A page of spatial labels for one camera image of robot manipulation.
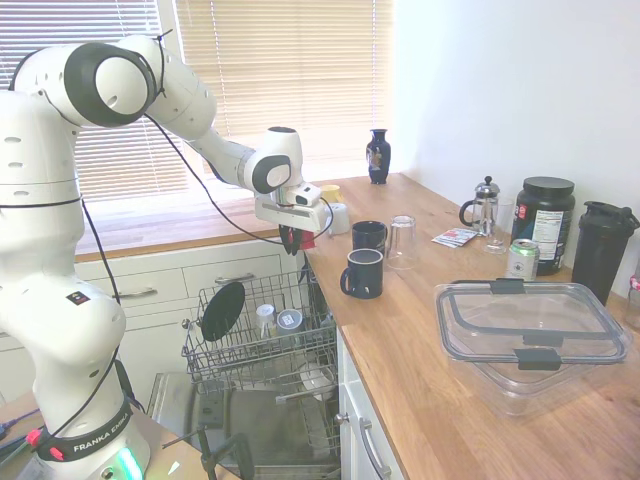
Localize lower wire dishwasher rack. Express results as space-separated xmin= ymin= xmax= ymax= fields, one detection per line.
xmin=274 ymin=344 xmax=342 ymax=467

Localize white bowl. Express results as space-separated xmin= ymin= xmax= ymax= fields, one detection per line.
xmin=298 ymin=361 xmax=336 ymax=402

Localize stainless steel dishwasher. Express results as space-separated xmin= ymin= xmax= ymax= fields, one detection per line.
xmin=144 ymin=239 xmax=346 ymax=480

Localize dark blue white-rimmed mug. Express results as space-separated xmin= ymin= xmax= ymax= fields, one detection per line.
xmin=339 ymin=247 xmax=385 ymax=300

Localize dark blue printed mug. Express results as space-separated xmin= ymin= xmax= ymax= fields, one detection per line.
xmin=350 ymin=220 xmax=389 ymax=254

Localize black shaker bottle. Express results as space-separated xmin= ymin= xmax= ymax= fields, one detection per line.
xmin=570 ymin=200 xmax=640 ymax=308

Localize wire dishwasher rack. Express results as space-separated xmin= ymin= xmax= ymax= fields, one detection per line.
xmin=181 ymin=269 xmax=339 ymax=394
xmin=274 ymin=344 xmax=342 ymax=467

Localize tall clear tumbler glass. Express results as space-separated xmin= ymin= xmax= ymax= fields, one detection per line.
xmin=385 ymin=214 xmax=420 ymax=272

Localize silver drawer bar handle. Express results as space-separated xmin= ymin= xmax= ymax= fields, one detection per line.
xmin=214 ymin=271 xmax=257 ymax=286
xmin=117 ymin=285 xmax=159 ymax=300
xmin=356 ymin=416 xmax=394 ymax=479

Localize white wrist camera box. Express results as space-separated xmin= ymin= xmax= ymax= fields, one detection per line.
xmin=285 ymin=183 xmax=323 ymax=209

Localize red mug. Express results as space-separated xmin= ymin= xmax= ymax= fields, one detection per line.
xmin=279 ymin=225 xmax=318 ymax=252

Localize dark round plate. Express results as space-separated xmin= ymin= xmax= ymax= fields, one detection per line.
xmin=200 ymin=280 xmax=247 ymax=344

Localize clear plastic cup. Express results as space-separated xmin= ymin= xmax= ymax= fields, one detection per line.
xmin=255 ymin=303 xmax=278 ymax=342

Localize black protein powder tub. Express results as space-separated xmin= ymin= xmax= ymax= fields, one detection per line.
xmin=510 ymin=175 xmax=578 ymax=277

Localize dark blue floral vase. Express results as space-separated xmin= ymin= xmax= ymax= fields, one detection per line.
xmin=365 ymin=128 xmax=392 ymax=187

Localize clear lidded storage container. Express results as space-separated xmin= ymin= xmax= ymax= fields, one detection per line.
xmin=432 ymin=276 xmax=636 ymax=419

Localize green white drink can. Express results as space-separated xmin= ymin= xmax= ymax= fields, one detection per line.
xmin=504 ymin=237 xmax=543 ymax=282

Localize clear pint glass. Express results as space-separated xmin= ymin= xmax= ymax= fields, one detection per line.
xmin=481 ymin=199 xmax=517 ymax=257

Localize glass French press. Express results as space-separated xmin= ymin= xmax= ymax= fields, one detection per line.
xmin=458 ymin=175 xmax=503 ymax=238

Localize pink-capped clear bottle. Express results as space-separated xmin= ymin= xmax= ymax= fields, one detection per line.
xmin=622 ymin=272 xmax=640 ymax=332

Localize narrow slatted window blind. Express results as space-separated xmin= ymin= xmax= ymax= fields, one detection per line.
xmin=0 ymin=0 xmax=191 ymax=225

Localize thin coloured wires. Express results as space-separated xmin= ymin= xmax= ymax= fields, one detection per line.
xmin=0 ymin=407 xmax=42 ymax=454

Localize red white sachet packet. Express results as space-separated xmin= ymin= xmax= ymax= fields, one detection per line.
xmin=430 ymin=226 xmax=479 ymax=249

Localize white kitchen cabinet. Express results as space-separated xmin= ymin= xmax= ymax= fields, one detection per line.
xmin=336 ymin=324 xmax=407 ymax=480
xmin=0 ymin=238 xmax=307 ymax=407

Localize wide slatted window blind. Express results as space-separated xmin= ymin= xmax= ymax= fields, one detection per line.
xmin=173 ymin=0 xmax=394 ymax=174

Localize white mug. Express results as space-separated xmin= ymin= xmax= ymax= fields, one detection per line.
xmin=326 ymin=201 xmax=351 ymax=237

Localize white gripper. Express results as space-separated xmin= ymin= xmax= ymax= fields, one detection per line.
xmin=254 ymin=197 xmax=332 ymax=257

